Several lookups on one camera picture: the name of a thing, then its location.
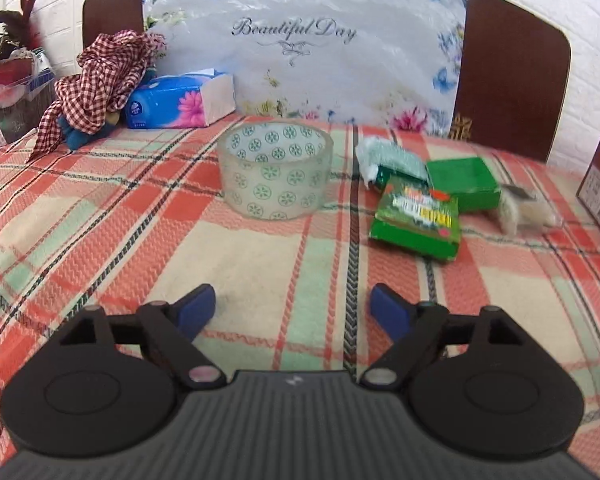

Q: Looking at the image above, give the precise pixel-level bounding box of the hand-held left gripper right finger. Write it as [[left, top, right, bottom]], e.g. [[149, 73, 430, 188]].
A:
[[362, 284, 528, 389]]

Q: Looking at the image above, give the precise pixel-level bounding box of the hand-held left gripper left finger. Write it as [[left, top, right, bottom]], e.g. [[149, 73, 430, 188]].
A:
[[55, 284, 226, 390]]

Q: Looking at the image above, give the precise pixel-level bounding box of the green white snack packet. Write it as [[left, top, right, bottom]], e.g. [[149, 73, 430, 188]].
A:
[[355, 136, 429, 192]]

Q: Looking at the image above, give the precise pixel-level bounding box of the green printed box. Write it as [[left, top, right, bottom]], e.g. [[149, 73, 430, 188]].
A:
[[369, 176, 462, 263]]

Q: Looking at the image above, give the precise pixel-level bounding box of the plaid blanket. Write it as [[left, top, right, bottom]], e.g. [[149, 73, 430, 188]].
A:
[[0, 112, 600, 480]]

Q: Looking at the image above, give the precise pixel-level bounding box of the clear patterned tape roll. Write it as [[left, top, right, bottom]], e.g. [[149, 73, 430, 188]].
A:
[[216, 121, 334, 221]]

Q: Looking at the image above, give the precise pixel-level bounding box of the plain green box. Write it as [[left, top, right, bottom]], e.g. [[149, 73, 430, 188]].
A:
[[425, 156, 503, 212]]

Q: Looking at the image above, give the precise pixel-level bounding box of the blue tissue pack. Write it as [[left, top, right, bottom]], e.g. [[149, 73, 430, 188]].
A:
[[125, 68, 236, 130]]

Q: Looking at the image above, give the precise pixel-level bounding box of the blue plush toy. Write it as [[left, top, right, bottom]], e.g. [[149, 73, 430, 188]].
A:
[[57, 110, 123, 151]]

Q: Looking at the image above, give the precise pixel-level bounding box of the red checked cloth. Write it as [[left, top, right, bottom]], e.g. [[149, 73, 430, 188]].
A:
[[26, 30, 168, 163]]

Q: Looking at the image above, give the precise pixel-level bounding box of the clear plastic container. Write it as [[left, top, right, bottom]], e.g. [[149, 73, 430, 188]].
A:
[[0, 55, 58, 151]]

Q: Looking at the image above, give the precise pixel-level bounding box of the brown wooden headboard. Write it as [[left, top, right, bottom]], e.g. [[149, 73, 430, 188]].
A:
[[81, 0, 572, 163]]

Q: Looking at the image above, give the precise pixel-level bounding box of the dark feather decoration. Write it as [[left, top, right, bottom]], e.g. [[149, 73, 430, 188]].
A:
[[0, 0, 46, 56]]

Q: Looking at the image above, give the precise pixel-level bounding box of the grey fluffy keychain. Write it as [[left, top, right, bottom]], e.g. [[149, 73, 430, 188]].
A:
[[490, 184, 561, 236]]

